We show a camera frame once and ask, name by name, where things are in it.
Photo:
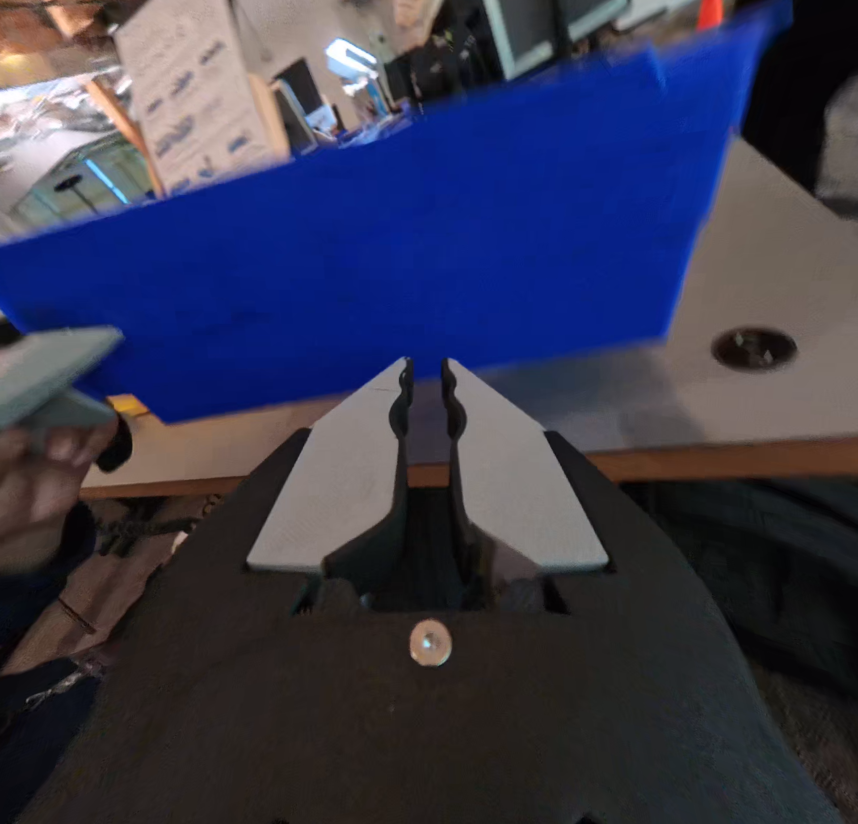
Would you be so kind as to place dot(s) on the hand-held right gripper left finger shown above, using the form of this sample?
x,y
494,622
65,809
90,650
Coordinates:
x,y
328,495

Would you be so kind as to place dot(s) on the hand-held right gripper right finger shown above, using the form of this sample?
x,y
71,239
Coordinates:
x,y
529,495

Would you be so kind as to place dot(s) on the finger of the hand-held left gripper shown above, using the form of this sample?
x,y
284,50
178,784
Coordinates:
x,y
47,368

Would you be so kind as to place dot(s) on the blue plastic bin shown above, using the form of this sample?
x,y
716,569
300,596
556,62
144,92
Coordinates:
x,y
402,234

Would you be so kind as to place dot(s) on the person's left forearm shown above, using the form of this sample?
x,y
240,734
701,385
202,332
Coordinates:
x,y
33,589

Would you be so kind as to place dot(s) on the person's left hand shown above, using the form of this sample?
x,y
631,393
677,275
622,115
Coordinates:
x,y
40,475

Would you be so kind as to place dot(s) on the person's dark clothing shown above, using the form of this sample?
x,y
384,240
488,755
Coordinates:
x,y
737,569

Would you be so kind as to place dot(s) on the round table grommet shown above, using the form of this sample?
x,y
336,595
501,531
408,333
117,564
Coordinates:
x,y
754,349

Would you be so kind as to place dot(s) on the printed instruction sheet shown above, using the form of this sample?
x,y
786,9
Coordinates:
x,y
188,66

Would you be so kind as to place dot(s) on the silver framed black panel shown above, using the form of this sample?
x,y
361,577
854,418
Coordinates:
x,y
516,12

